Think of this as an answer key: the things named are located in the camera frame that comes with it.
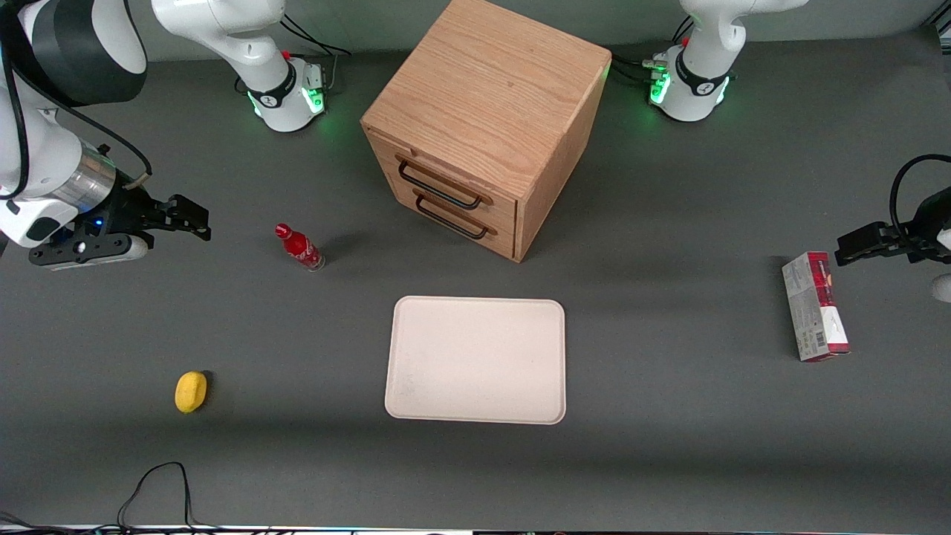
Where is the black cables left arm base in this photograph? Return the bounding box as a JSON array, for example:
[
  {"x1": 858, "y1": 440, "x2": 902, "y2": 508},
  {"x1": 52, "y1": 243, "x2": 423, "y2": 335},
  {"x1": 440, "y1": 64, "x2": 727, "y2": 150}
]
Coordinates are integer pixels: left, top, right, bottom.
[{"x1": 608, "y1": 15, "x2": 696, "y2": 84}]

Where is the wooden drawer with deep tray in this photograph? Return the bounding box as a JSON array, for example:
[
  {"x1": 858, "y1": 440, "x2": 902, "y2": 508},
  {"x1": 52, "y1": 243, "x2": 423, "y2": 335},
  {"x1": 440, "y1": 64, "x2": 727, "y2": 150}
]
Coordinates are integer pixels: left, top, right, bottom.
[{"x1": 369, "y1": 128, "x2": 519, "y2": 230}]

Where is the black cables arm base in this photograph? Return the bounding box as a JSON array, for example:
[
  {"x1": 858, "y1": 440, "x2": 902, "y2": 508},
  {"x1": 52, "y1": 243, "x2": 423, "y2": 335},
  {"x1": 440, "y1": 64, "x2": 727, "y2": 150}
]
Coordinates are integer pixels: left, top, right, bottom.
[
  {"x1": 608, "y1": 15, "x2": 696, "y2": 84},
  {"x1": 235, "y1": 13, "x2": 352, "y2": 96}
]

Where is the yellow lemon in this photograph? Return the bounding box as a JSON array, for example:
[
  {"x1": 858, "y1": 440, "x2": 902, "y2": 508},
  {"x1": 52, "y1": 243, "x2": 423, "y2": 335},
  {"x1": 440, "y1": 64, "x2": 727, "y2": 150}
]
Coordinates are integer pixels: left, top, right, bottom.
[{"x1": 175, "y1": 370, "x2": 210, "y2": 415}]

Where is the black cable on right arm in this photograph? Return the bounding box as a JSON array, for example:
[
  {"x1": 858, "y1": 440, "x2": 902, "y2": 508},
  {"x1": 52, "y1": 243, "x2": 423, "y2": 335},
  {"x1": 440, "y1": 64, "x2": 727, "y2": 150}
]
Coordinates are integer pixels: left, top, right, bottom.
[{"x1": 0, "y1": 15, "x2": 154, "y2": 200}]

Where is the black cables right arm base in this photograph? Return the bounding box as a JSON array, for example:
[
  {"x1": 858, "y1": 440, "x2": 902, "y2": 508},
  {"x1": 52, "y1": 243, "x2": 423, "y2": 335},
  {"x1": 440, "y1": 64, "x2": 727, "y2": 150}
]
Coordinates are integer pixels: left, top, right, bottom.
[{"x1": 235, "y1": 13, "x2": 352, "y2": 96}]

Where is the black metal drawer handle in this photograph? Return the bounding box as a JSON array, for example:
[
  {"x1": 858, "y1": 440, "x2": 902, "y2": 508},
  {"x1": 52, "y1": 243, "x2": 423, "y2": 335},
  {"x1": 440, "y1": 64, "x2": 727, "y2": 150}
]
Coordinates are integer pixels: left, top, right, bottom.
[
  {"x1": 414, "y1": 191, "x2": 498, "y2": 241},
  {"x1": 397, "y1": 154, "x2": 493, "y2": 211}
]

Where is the red cola bottle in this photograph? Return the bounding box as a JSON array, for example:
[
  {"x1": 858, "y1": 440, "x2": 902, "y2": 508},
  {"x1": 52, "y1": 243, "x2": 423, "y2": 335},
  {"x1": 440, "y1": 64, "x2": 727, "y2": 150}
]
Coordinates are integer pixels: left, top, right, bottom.
[{"x1": 274, "y1": 222, "x2": 326, "y2": 273}]

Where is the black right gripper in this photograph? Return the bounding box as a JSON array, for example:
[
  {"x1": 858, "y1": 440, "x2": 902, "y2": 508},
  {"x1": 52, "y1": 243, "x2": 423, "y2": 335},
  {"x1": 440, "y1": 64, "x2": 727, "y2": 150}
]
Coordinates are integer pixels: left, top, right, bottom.
[{"x1": 88, "y1": 177, "x2": 212, "y2": 243}]

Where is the grey and red carton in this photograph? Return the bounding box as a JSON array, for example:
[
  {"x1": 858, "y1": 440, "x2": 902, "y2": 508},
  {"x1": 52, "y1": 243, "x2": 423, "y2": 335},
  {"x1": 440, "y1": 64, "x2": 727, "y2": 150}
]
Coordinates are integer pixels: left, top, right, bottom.
[{"x1": 781, "y1": 250, "x2": 852, "y2": 363}]

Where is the oak wooden drawer cabinet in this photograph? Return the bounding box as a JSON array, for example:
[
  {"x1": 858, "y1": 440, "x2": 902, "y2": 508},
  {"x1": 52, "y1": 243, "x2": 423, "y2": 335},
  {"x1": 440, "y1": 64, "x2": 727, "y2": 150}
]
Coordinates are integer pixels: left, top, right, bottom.
[{"x1": 360, "y1": 0, "x2": 613, "y2": 264}]

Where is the thin black floor cable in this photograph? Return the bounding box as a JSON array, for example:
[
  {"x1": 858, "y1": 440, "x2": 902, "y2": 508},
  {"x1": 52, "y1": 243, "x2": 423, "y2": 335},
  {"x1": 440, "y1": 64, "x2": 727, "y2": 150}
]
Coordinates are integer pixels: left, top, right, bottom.
[{"x1": 117, "y1": 461, "x2": 224, "y2": 533}]

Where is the wooden drawer front panel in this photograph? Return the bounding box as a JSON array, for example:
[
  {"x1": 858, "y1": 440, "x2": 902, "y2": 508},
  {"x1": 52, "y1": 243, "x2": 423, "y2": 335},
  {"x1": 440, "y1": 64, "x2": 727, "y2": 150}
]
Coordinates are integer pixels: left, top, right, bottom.
[{"x1": 386, "y1": 177, "x2": 519, "y2": 260}]

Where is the black looped cable left arm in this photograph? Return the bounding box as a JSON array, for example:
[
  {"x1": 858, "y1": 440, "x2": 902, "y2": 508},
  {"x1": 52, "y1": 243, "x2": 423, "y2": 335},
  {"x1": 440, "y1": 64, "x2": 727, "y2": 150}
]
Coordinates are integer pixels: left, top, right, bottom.
[{"x1": 889, "y1": 153, "x2": 951, "y2": 240}]

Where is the beige rectangular tray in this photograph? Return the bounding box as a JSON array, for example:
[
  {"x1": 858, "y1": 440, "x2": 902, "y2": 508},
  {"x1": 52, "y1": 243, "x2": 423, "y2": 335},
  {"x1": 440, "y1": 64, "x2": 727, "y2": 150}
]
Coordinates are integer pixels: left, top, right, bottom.
[{"x1": 383, "y1": 295, "x2": 568, "y2": 427}]

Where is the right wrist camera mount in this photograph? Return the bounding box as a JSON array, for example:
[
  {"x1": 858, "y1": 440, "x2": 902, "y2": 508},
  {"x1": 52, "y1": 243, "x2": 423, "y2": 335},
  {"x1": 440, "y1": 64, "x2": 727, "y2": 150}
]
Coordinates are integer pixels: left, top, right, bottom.
[{"x1": 28, "y1": 232, "x2": 150, "y2": 270}]

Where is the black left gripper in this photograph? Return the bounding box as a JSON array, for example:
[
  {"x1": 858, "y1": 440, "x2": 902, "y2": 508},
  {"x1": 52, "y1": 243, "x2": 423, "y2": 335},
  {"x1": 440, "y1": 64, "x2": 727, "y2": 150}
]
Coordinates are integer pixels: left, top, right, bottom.
[{"x1": 836, "y1": 187, "x2": 951, "y2": 267}]

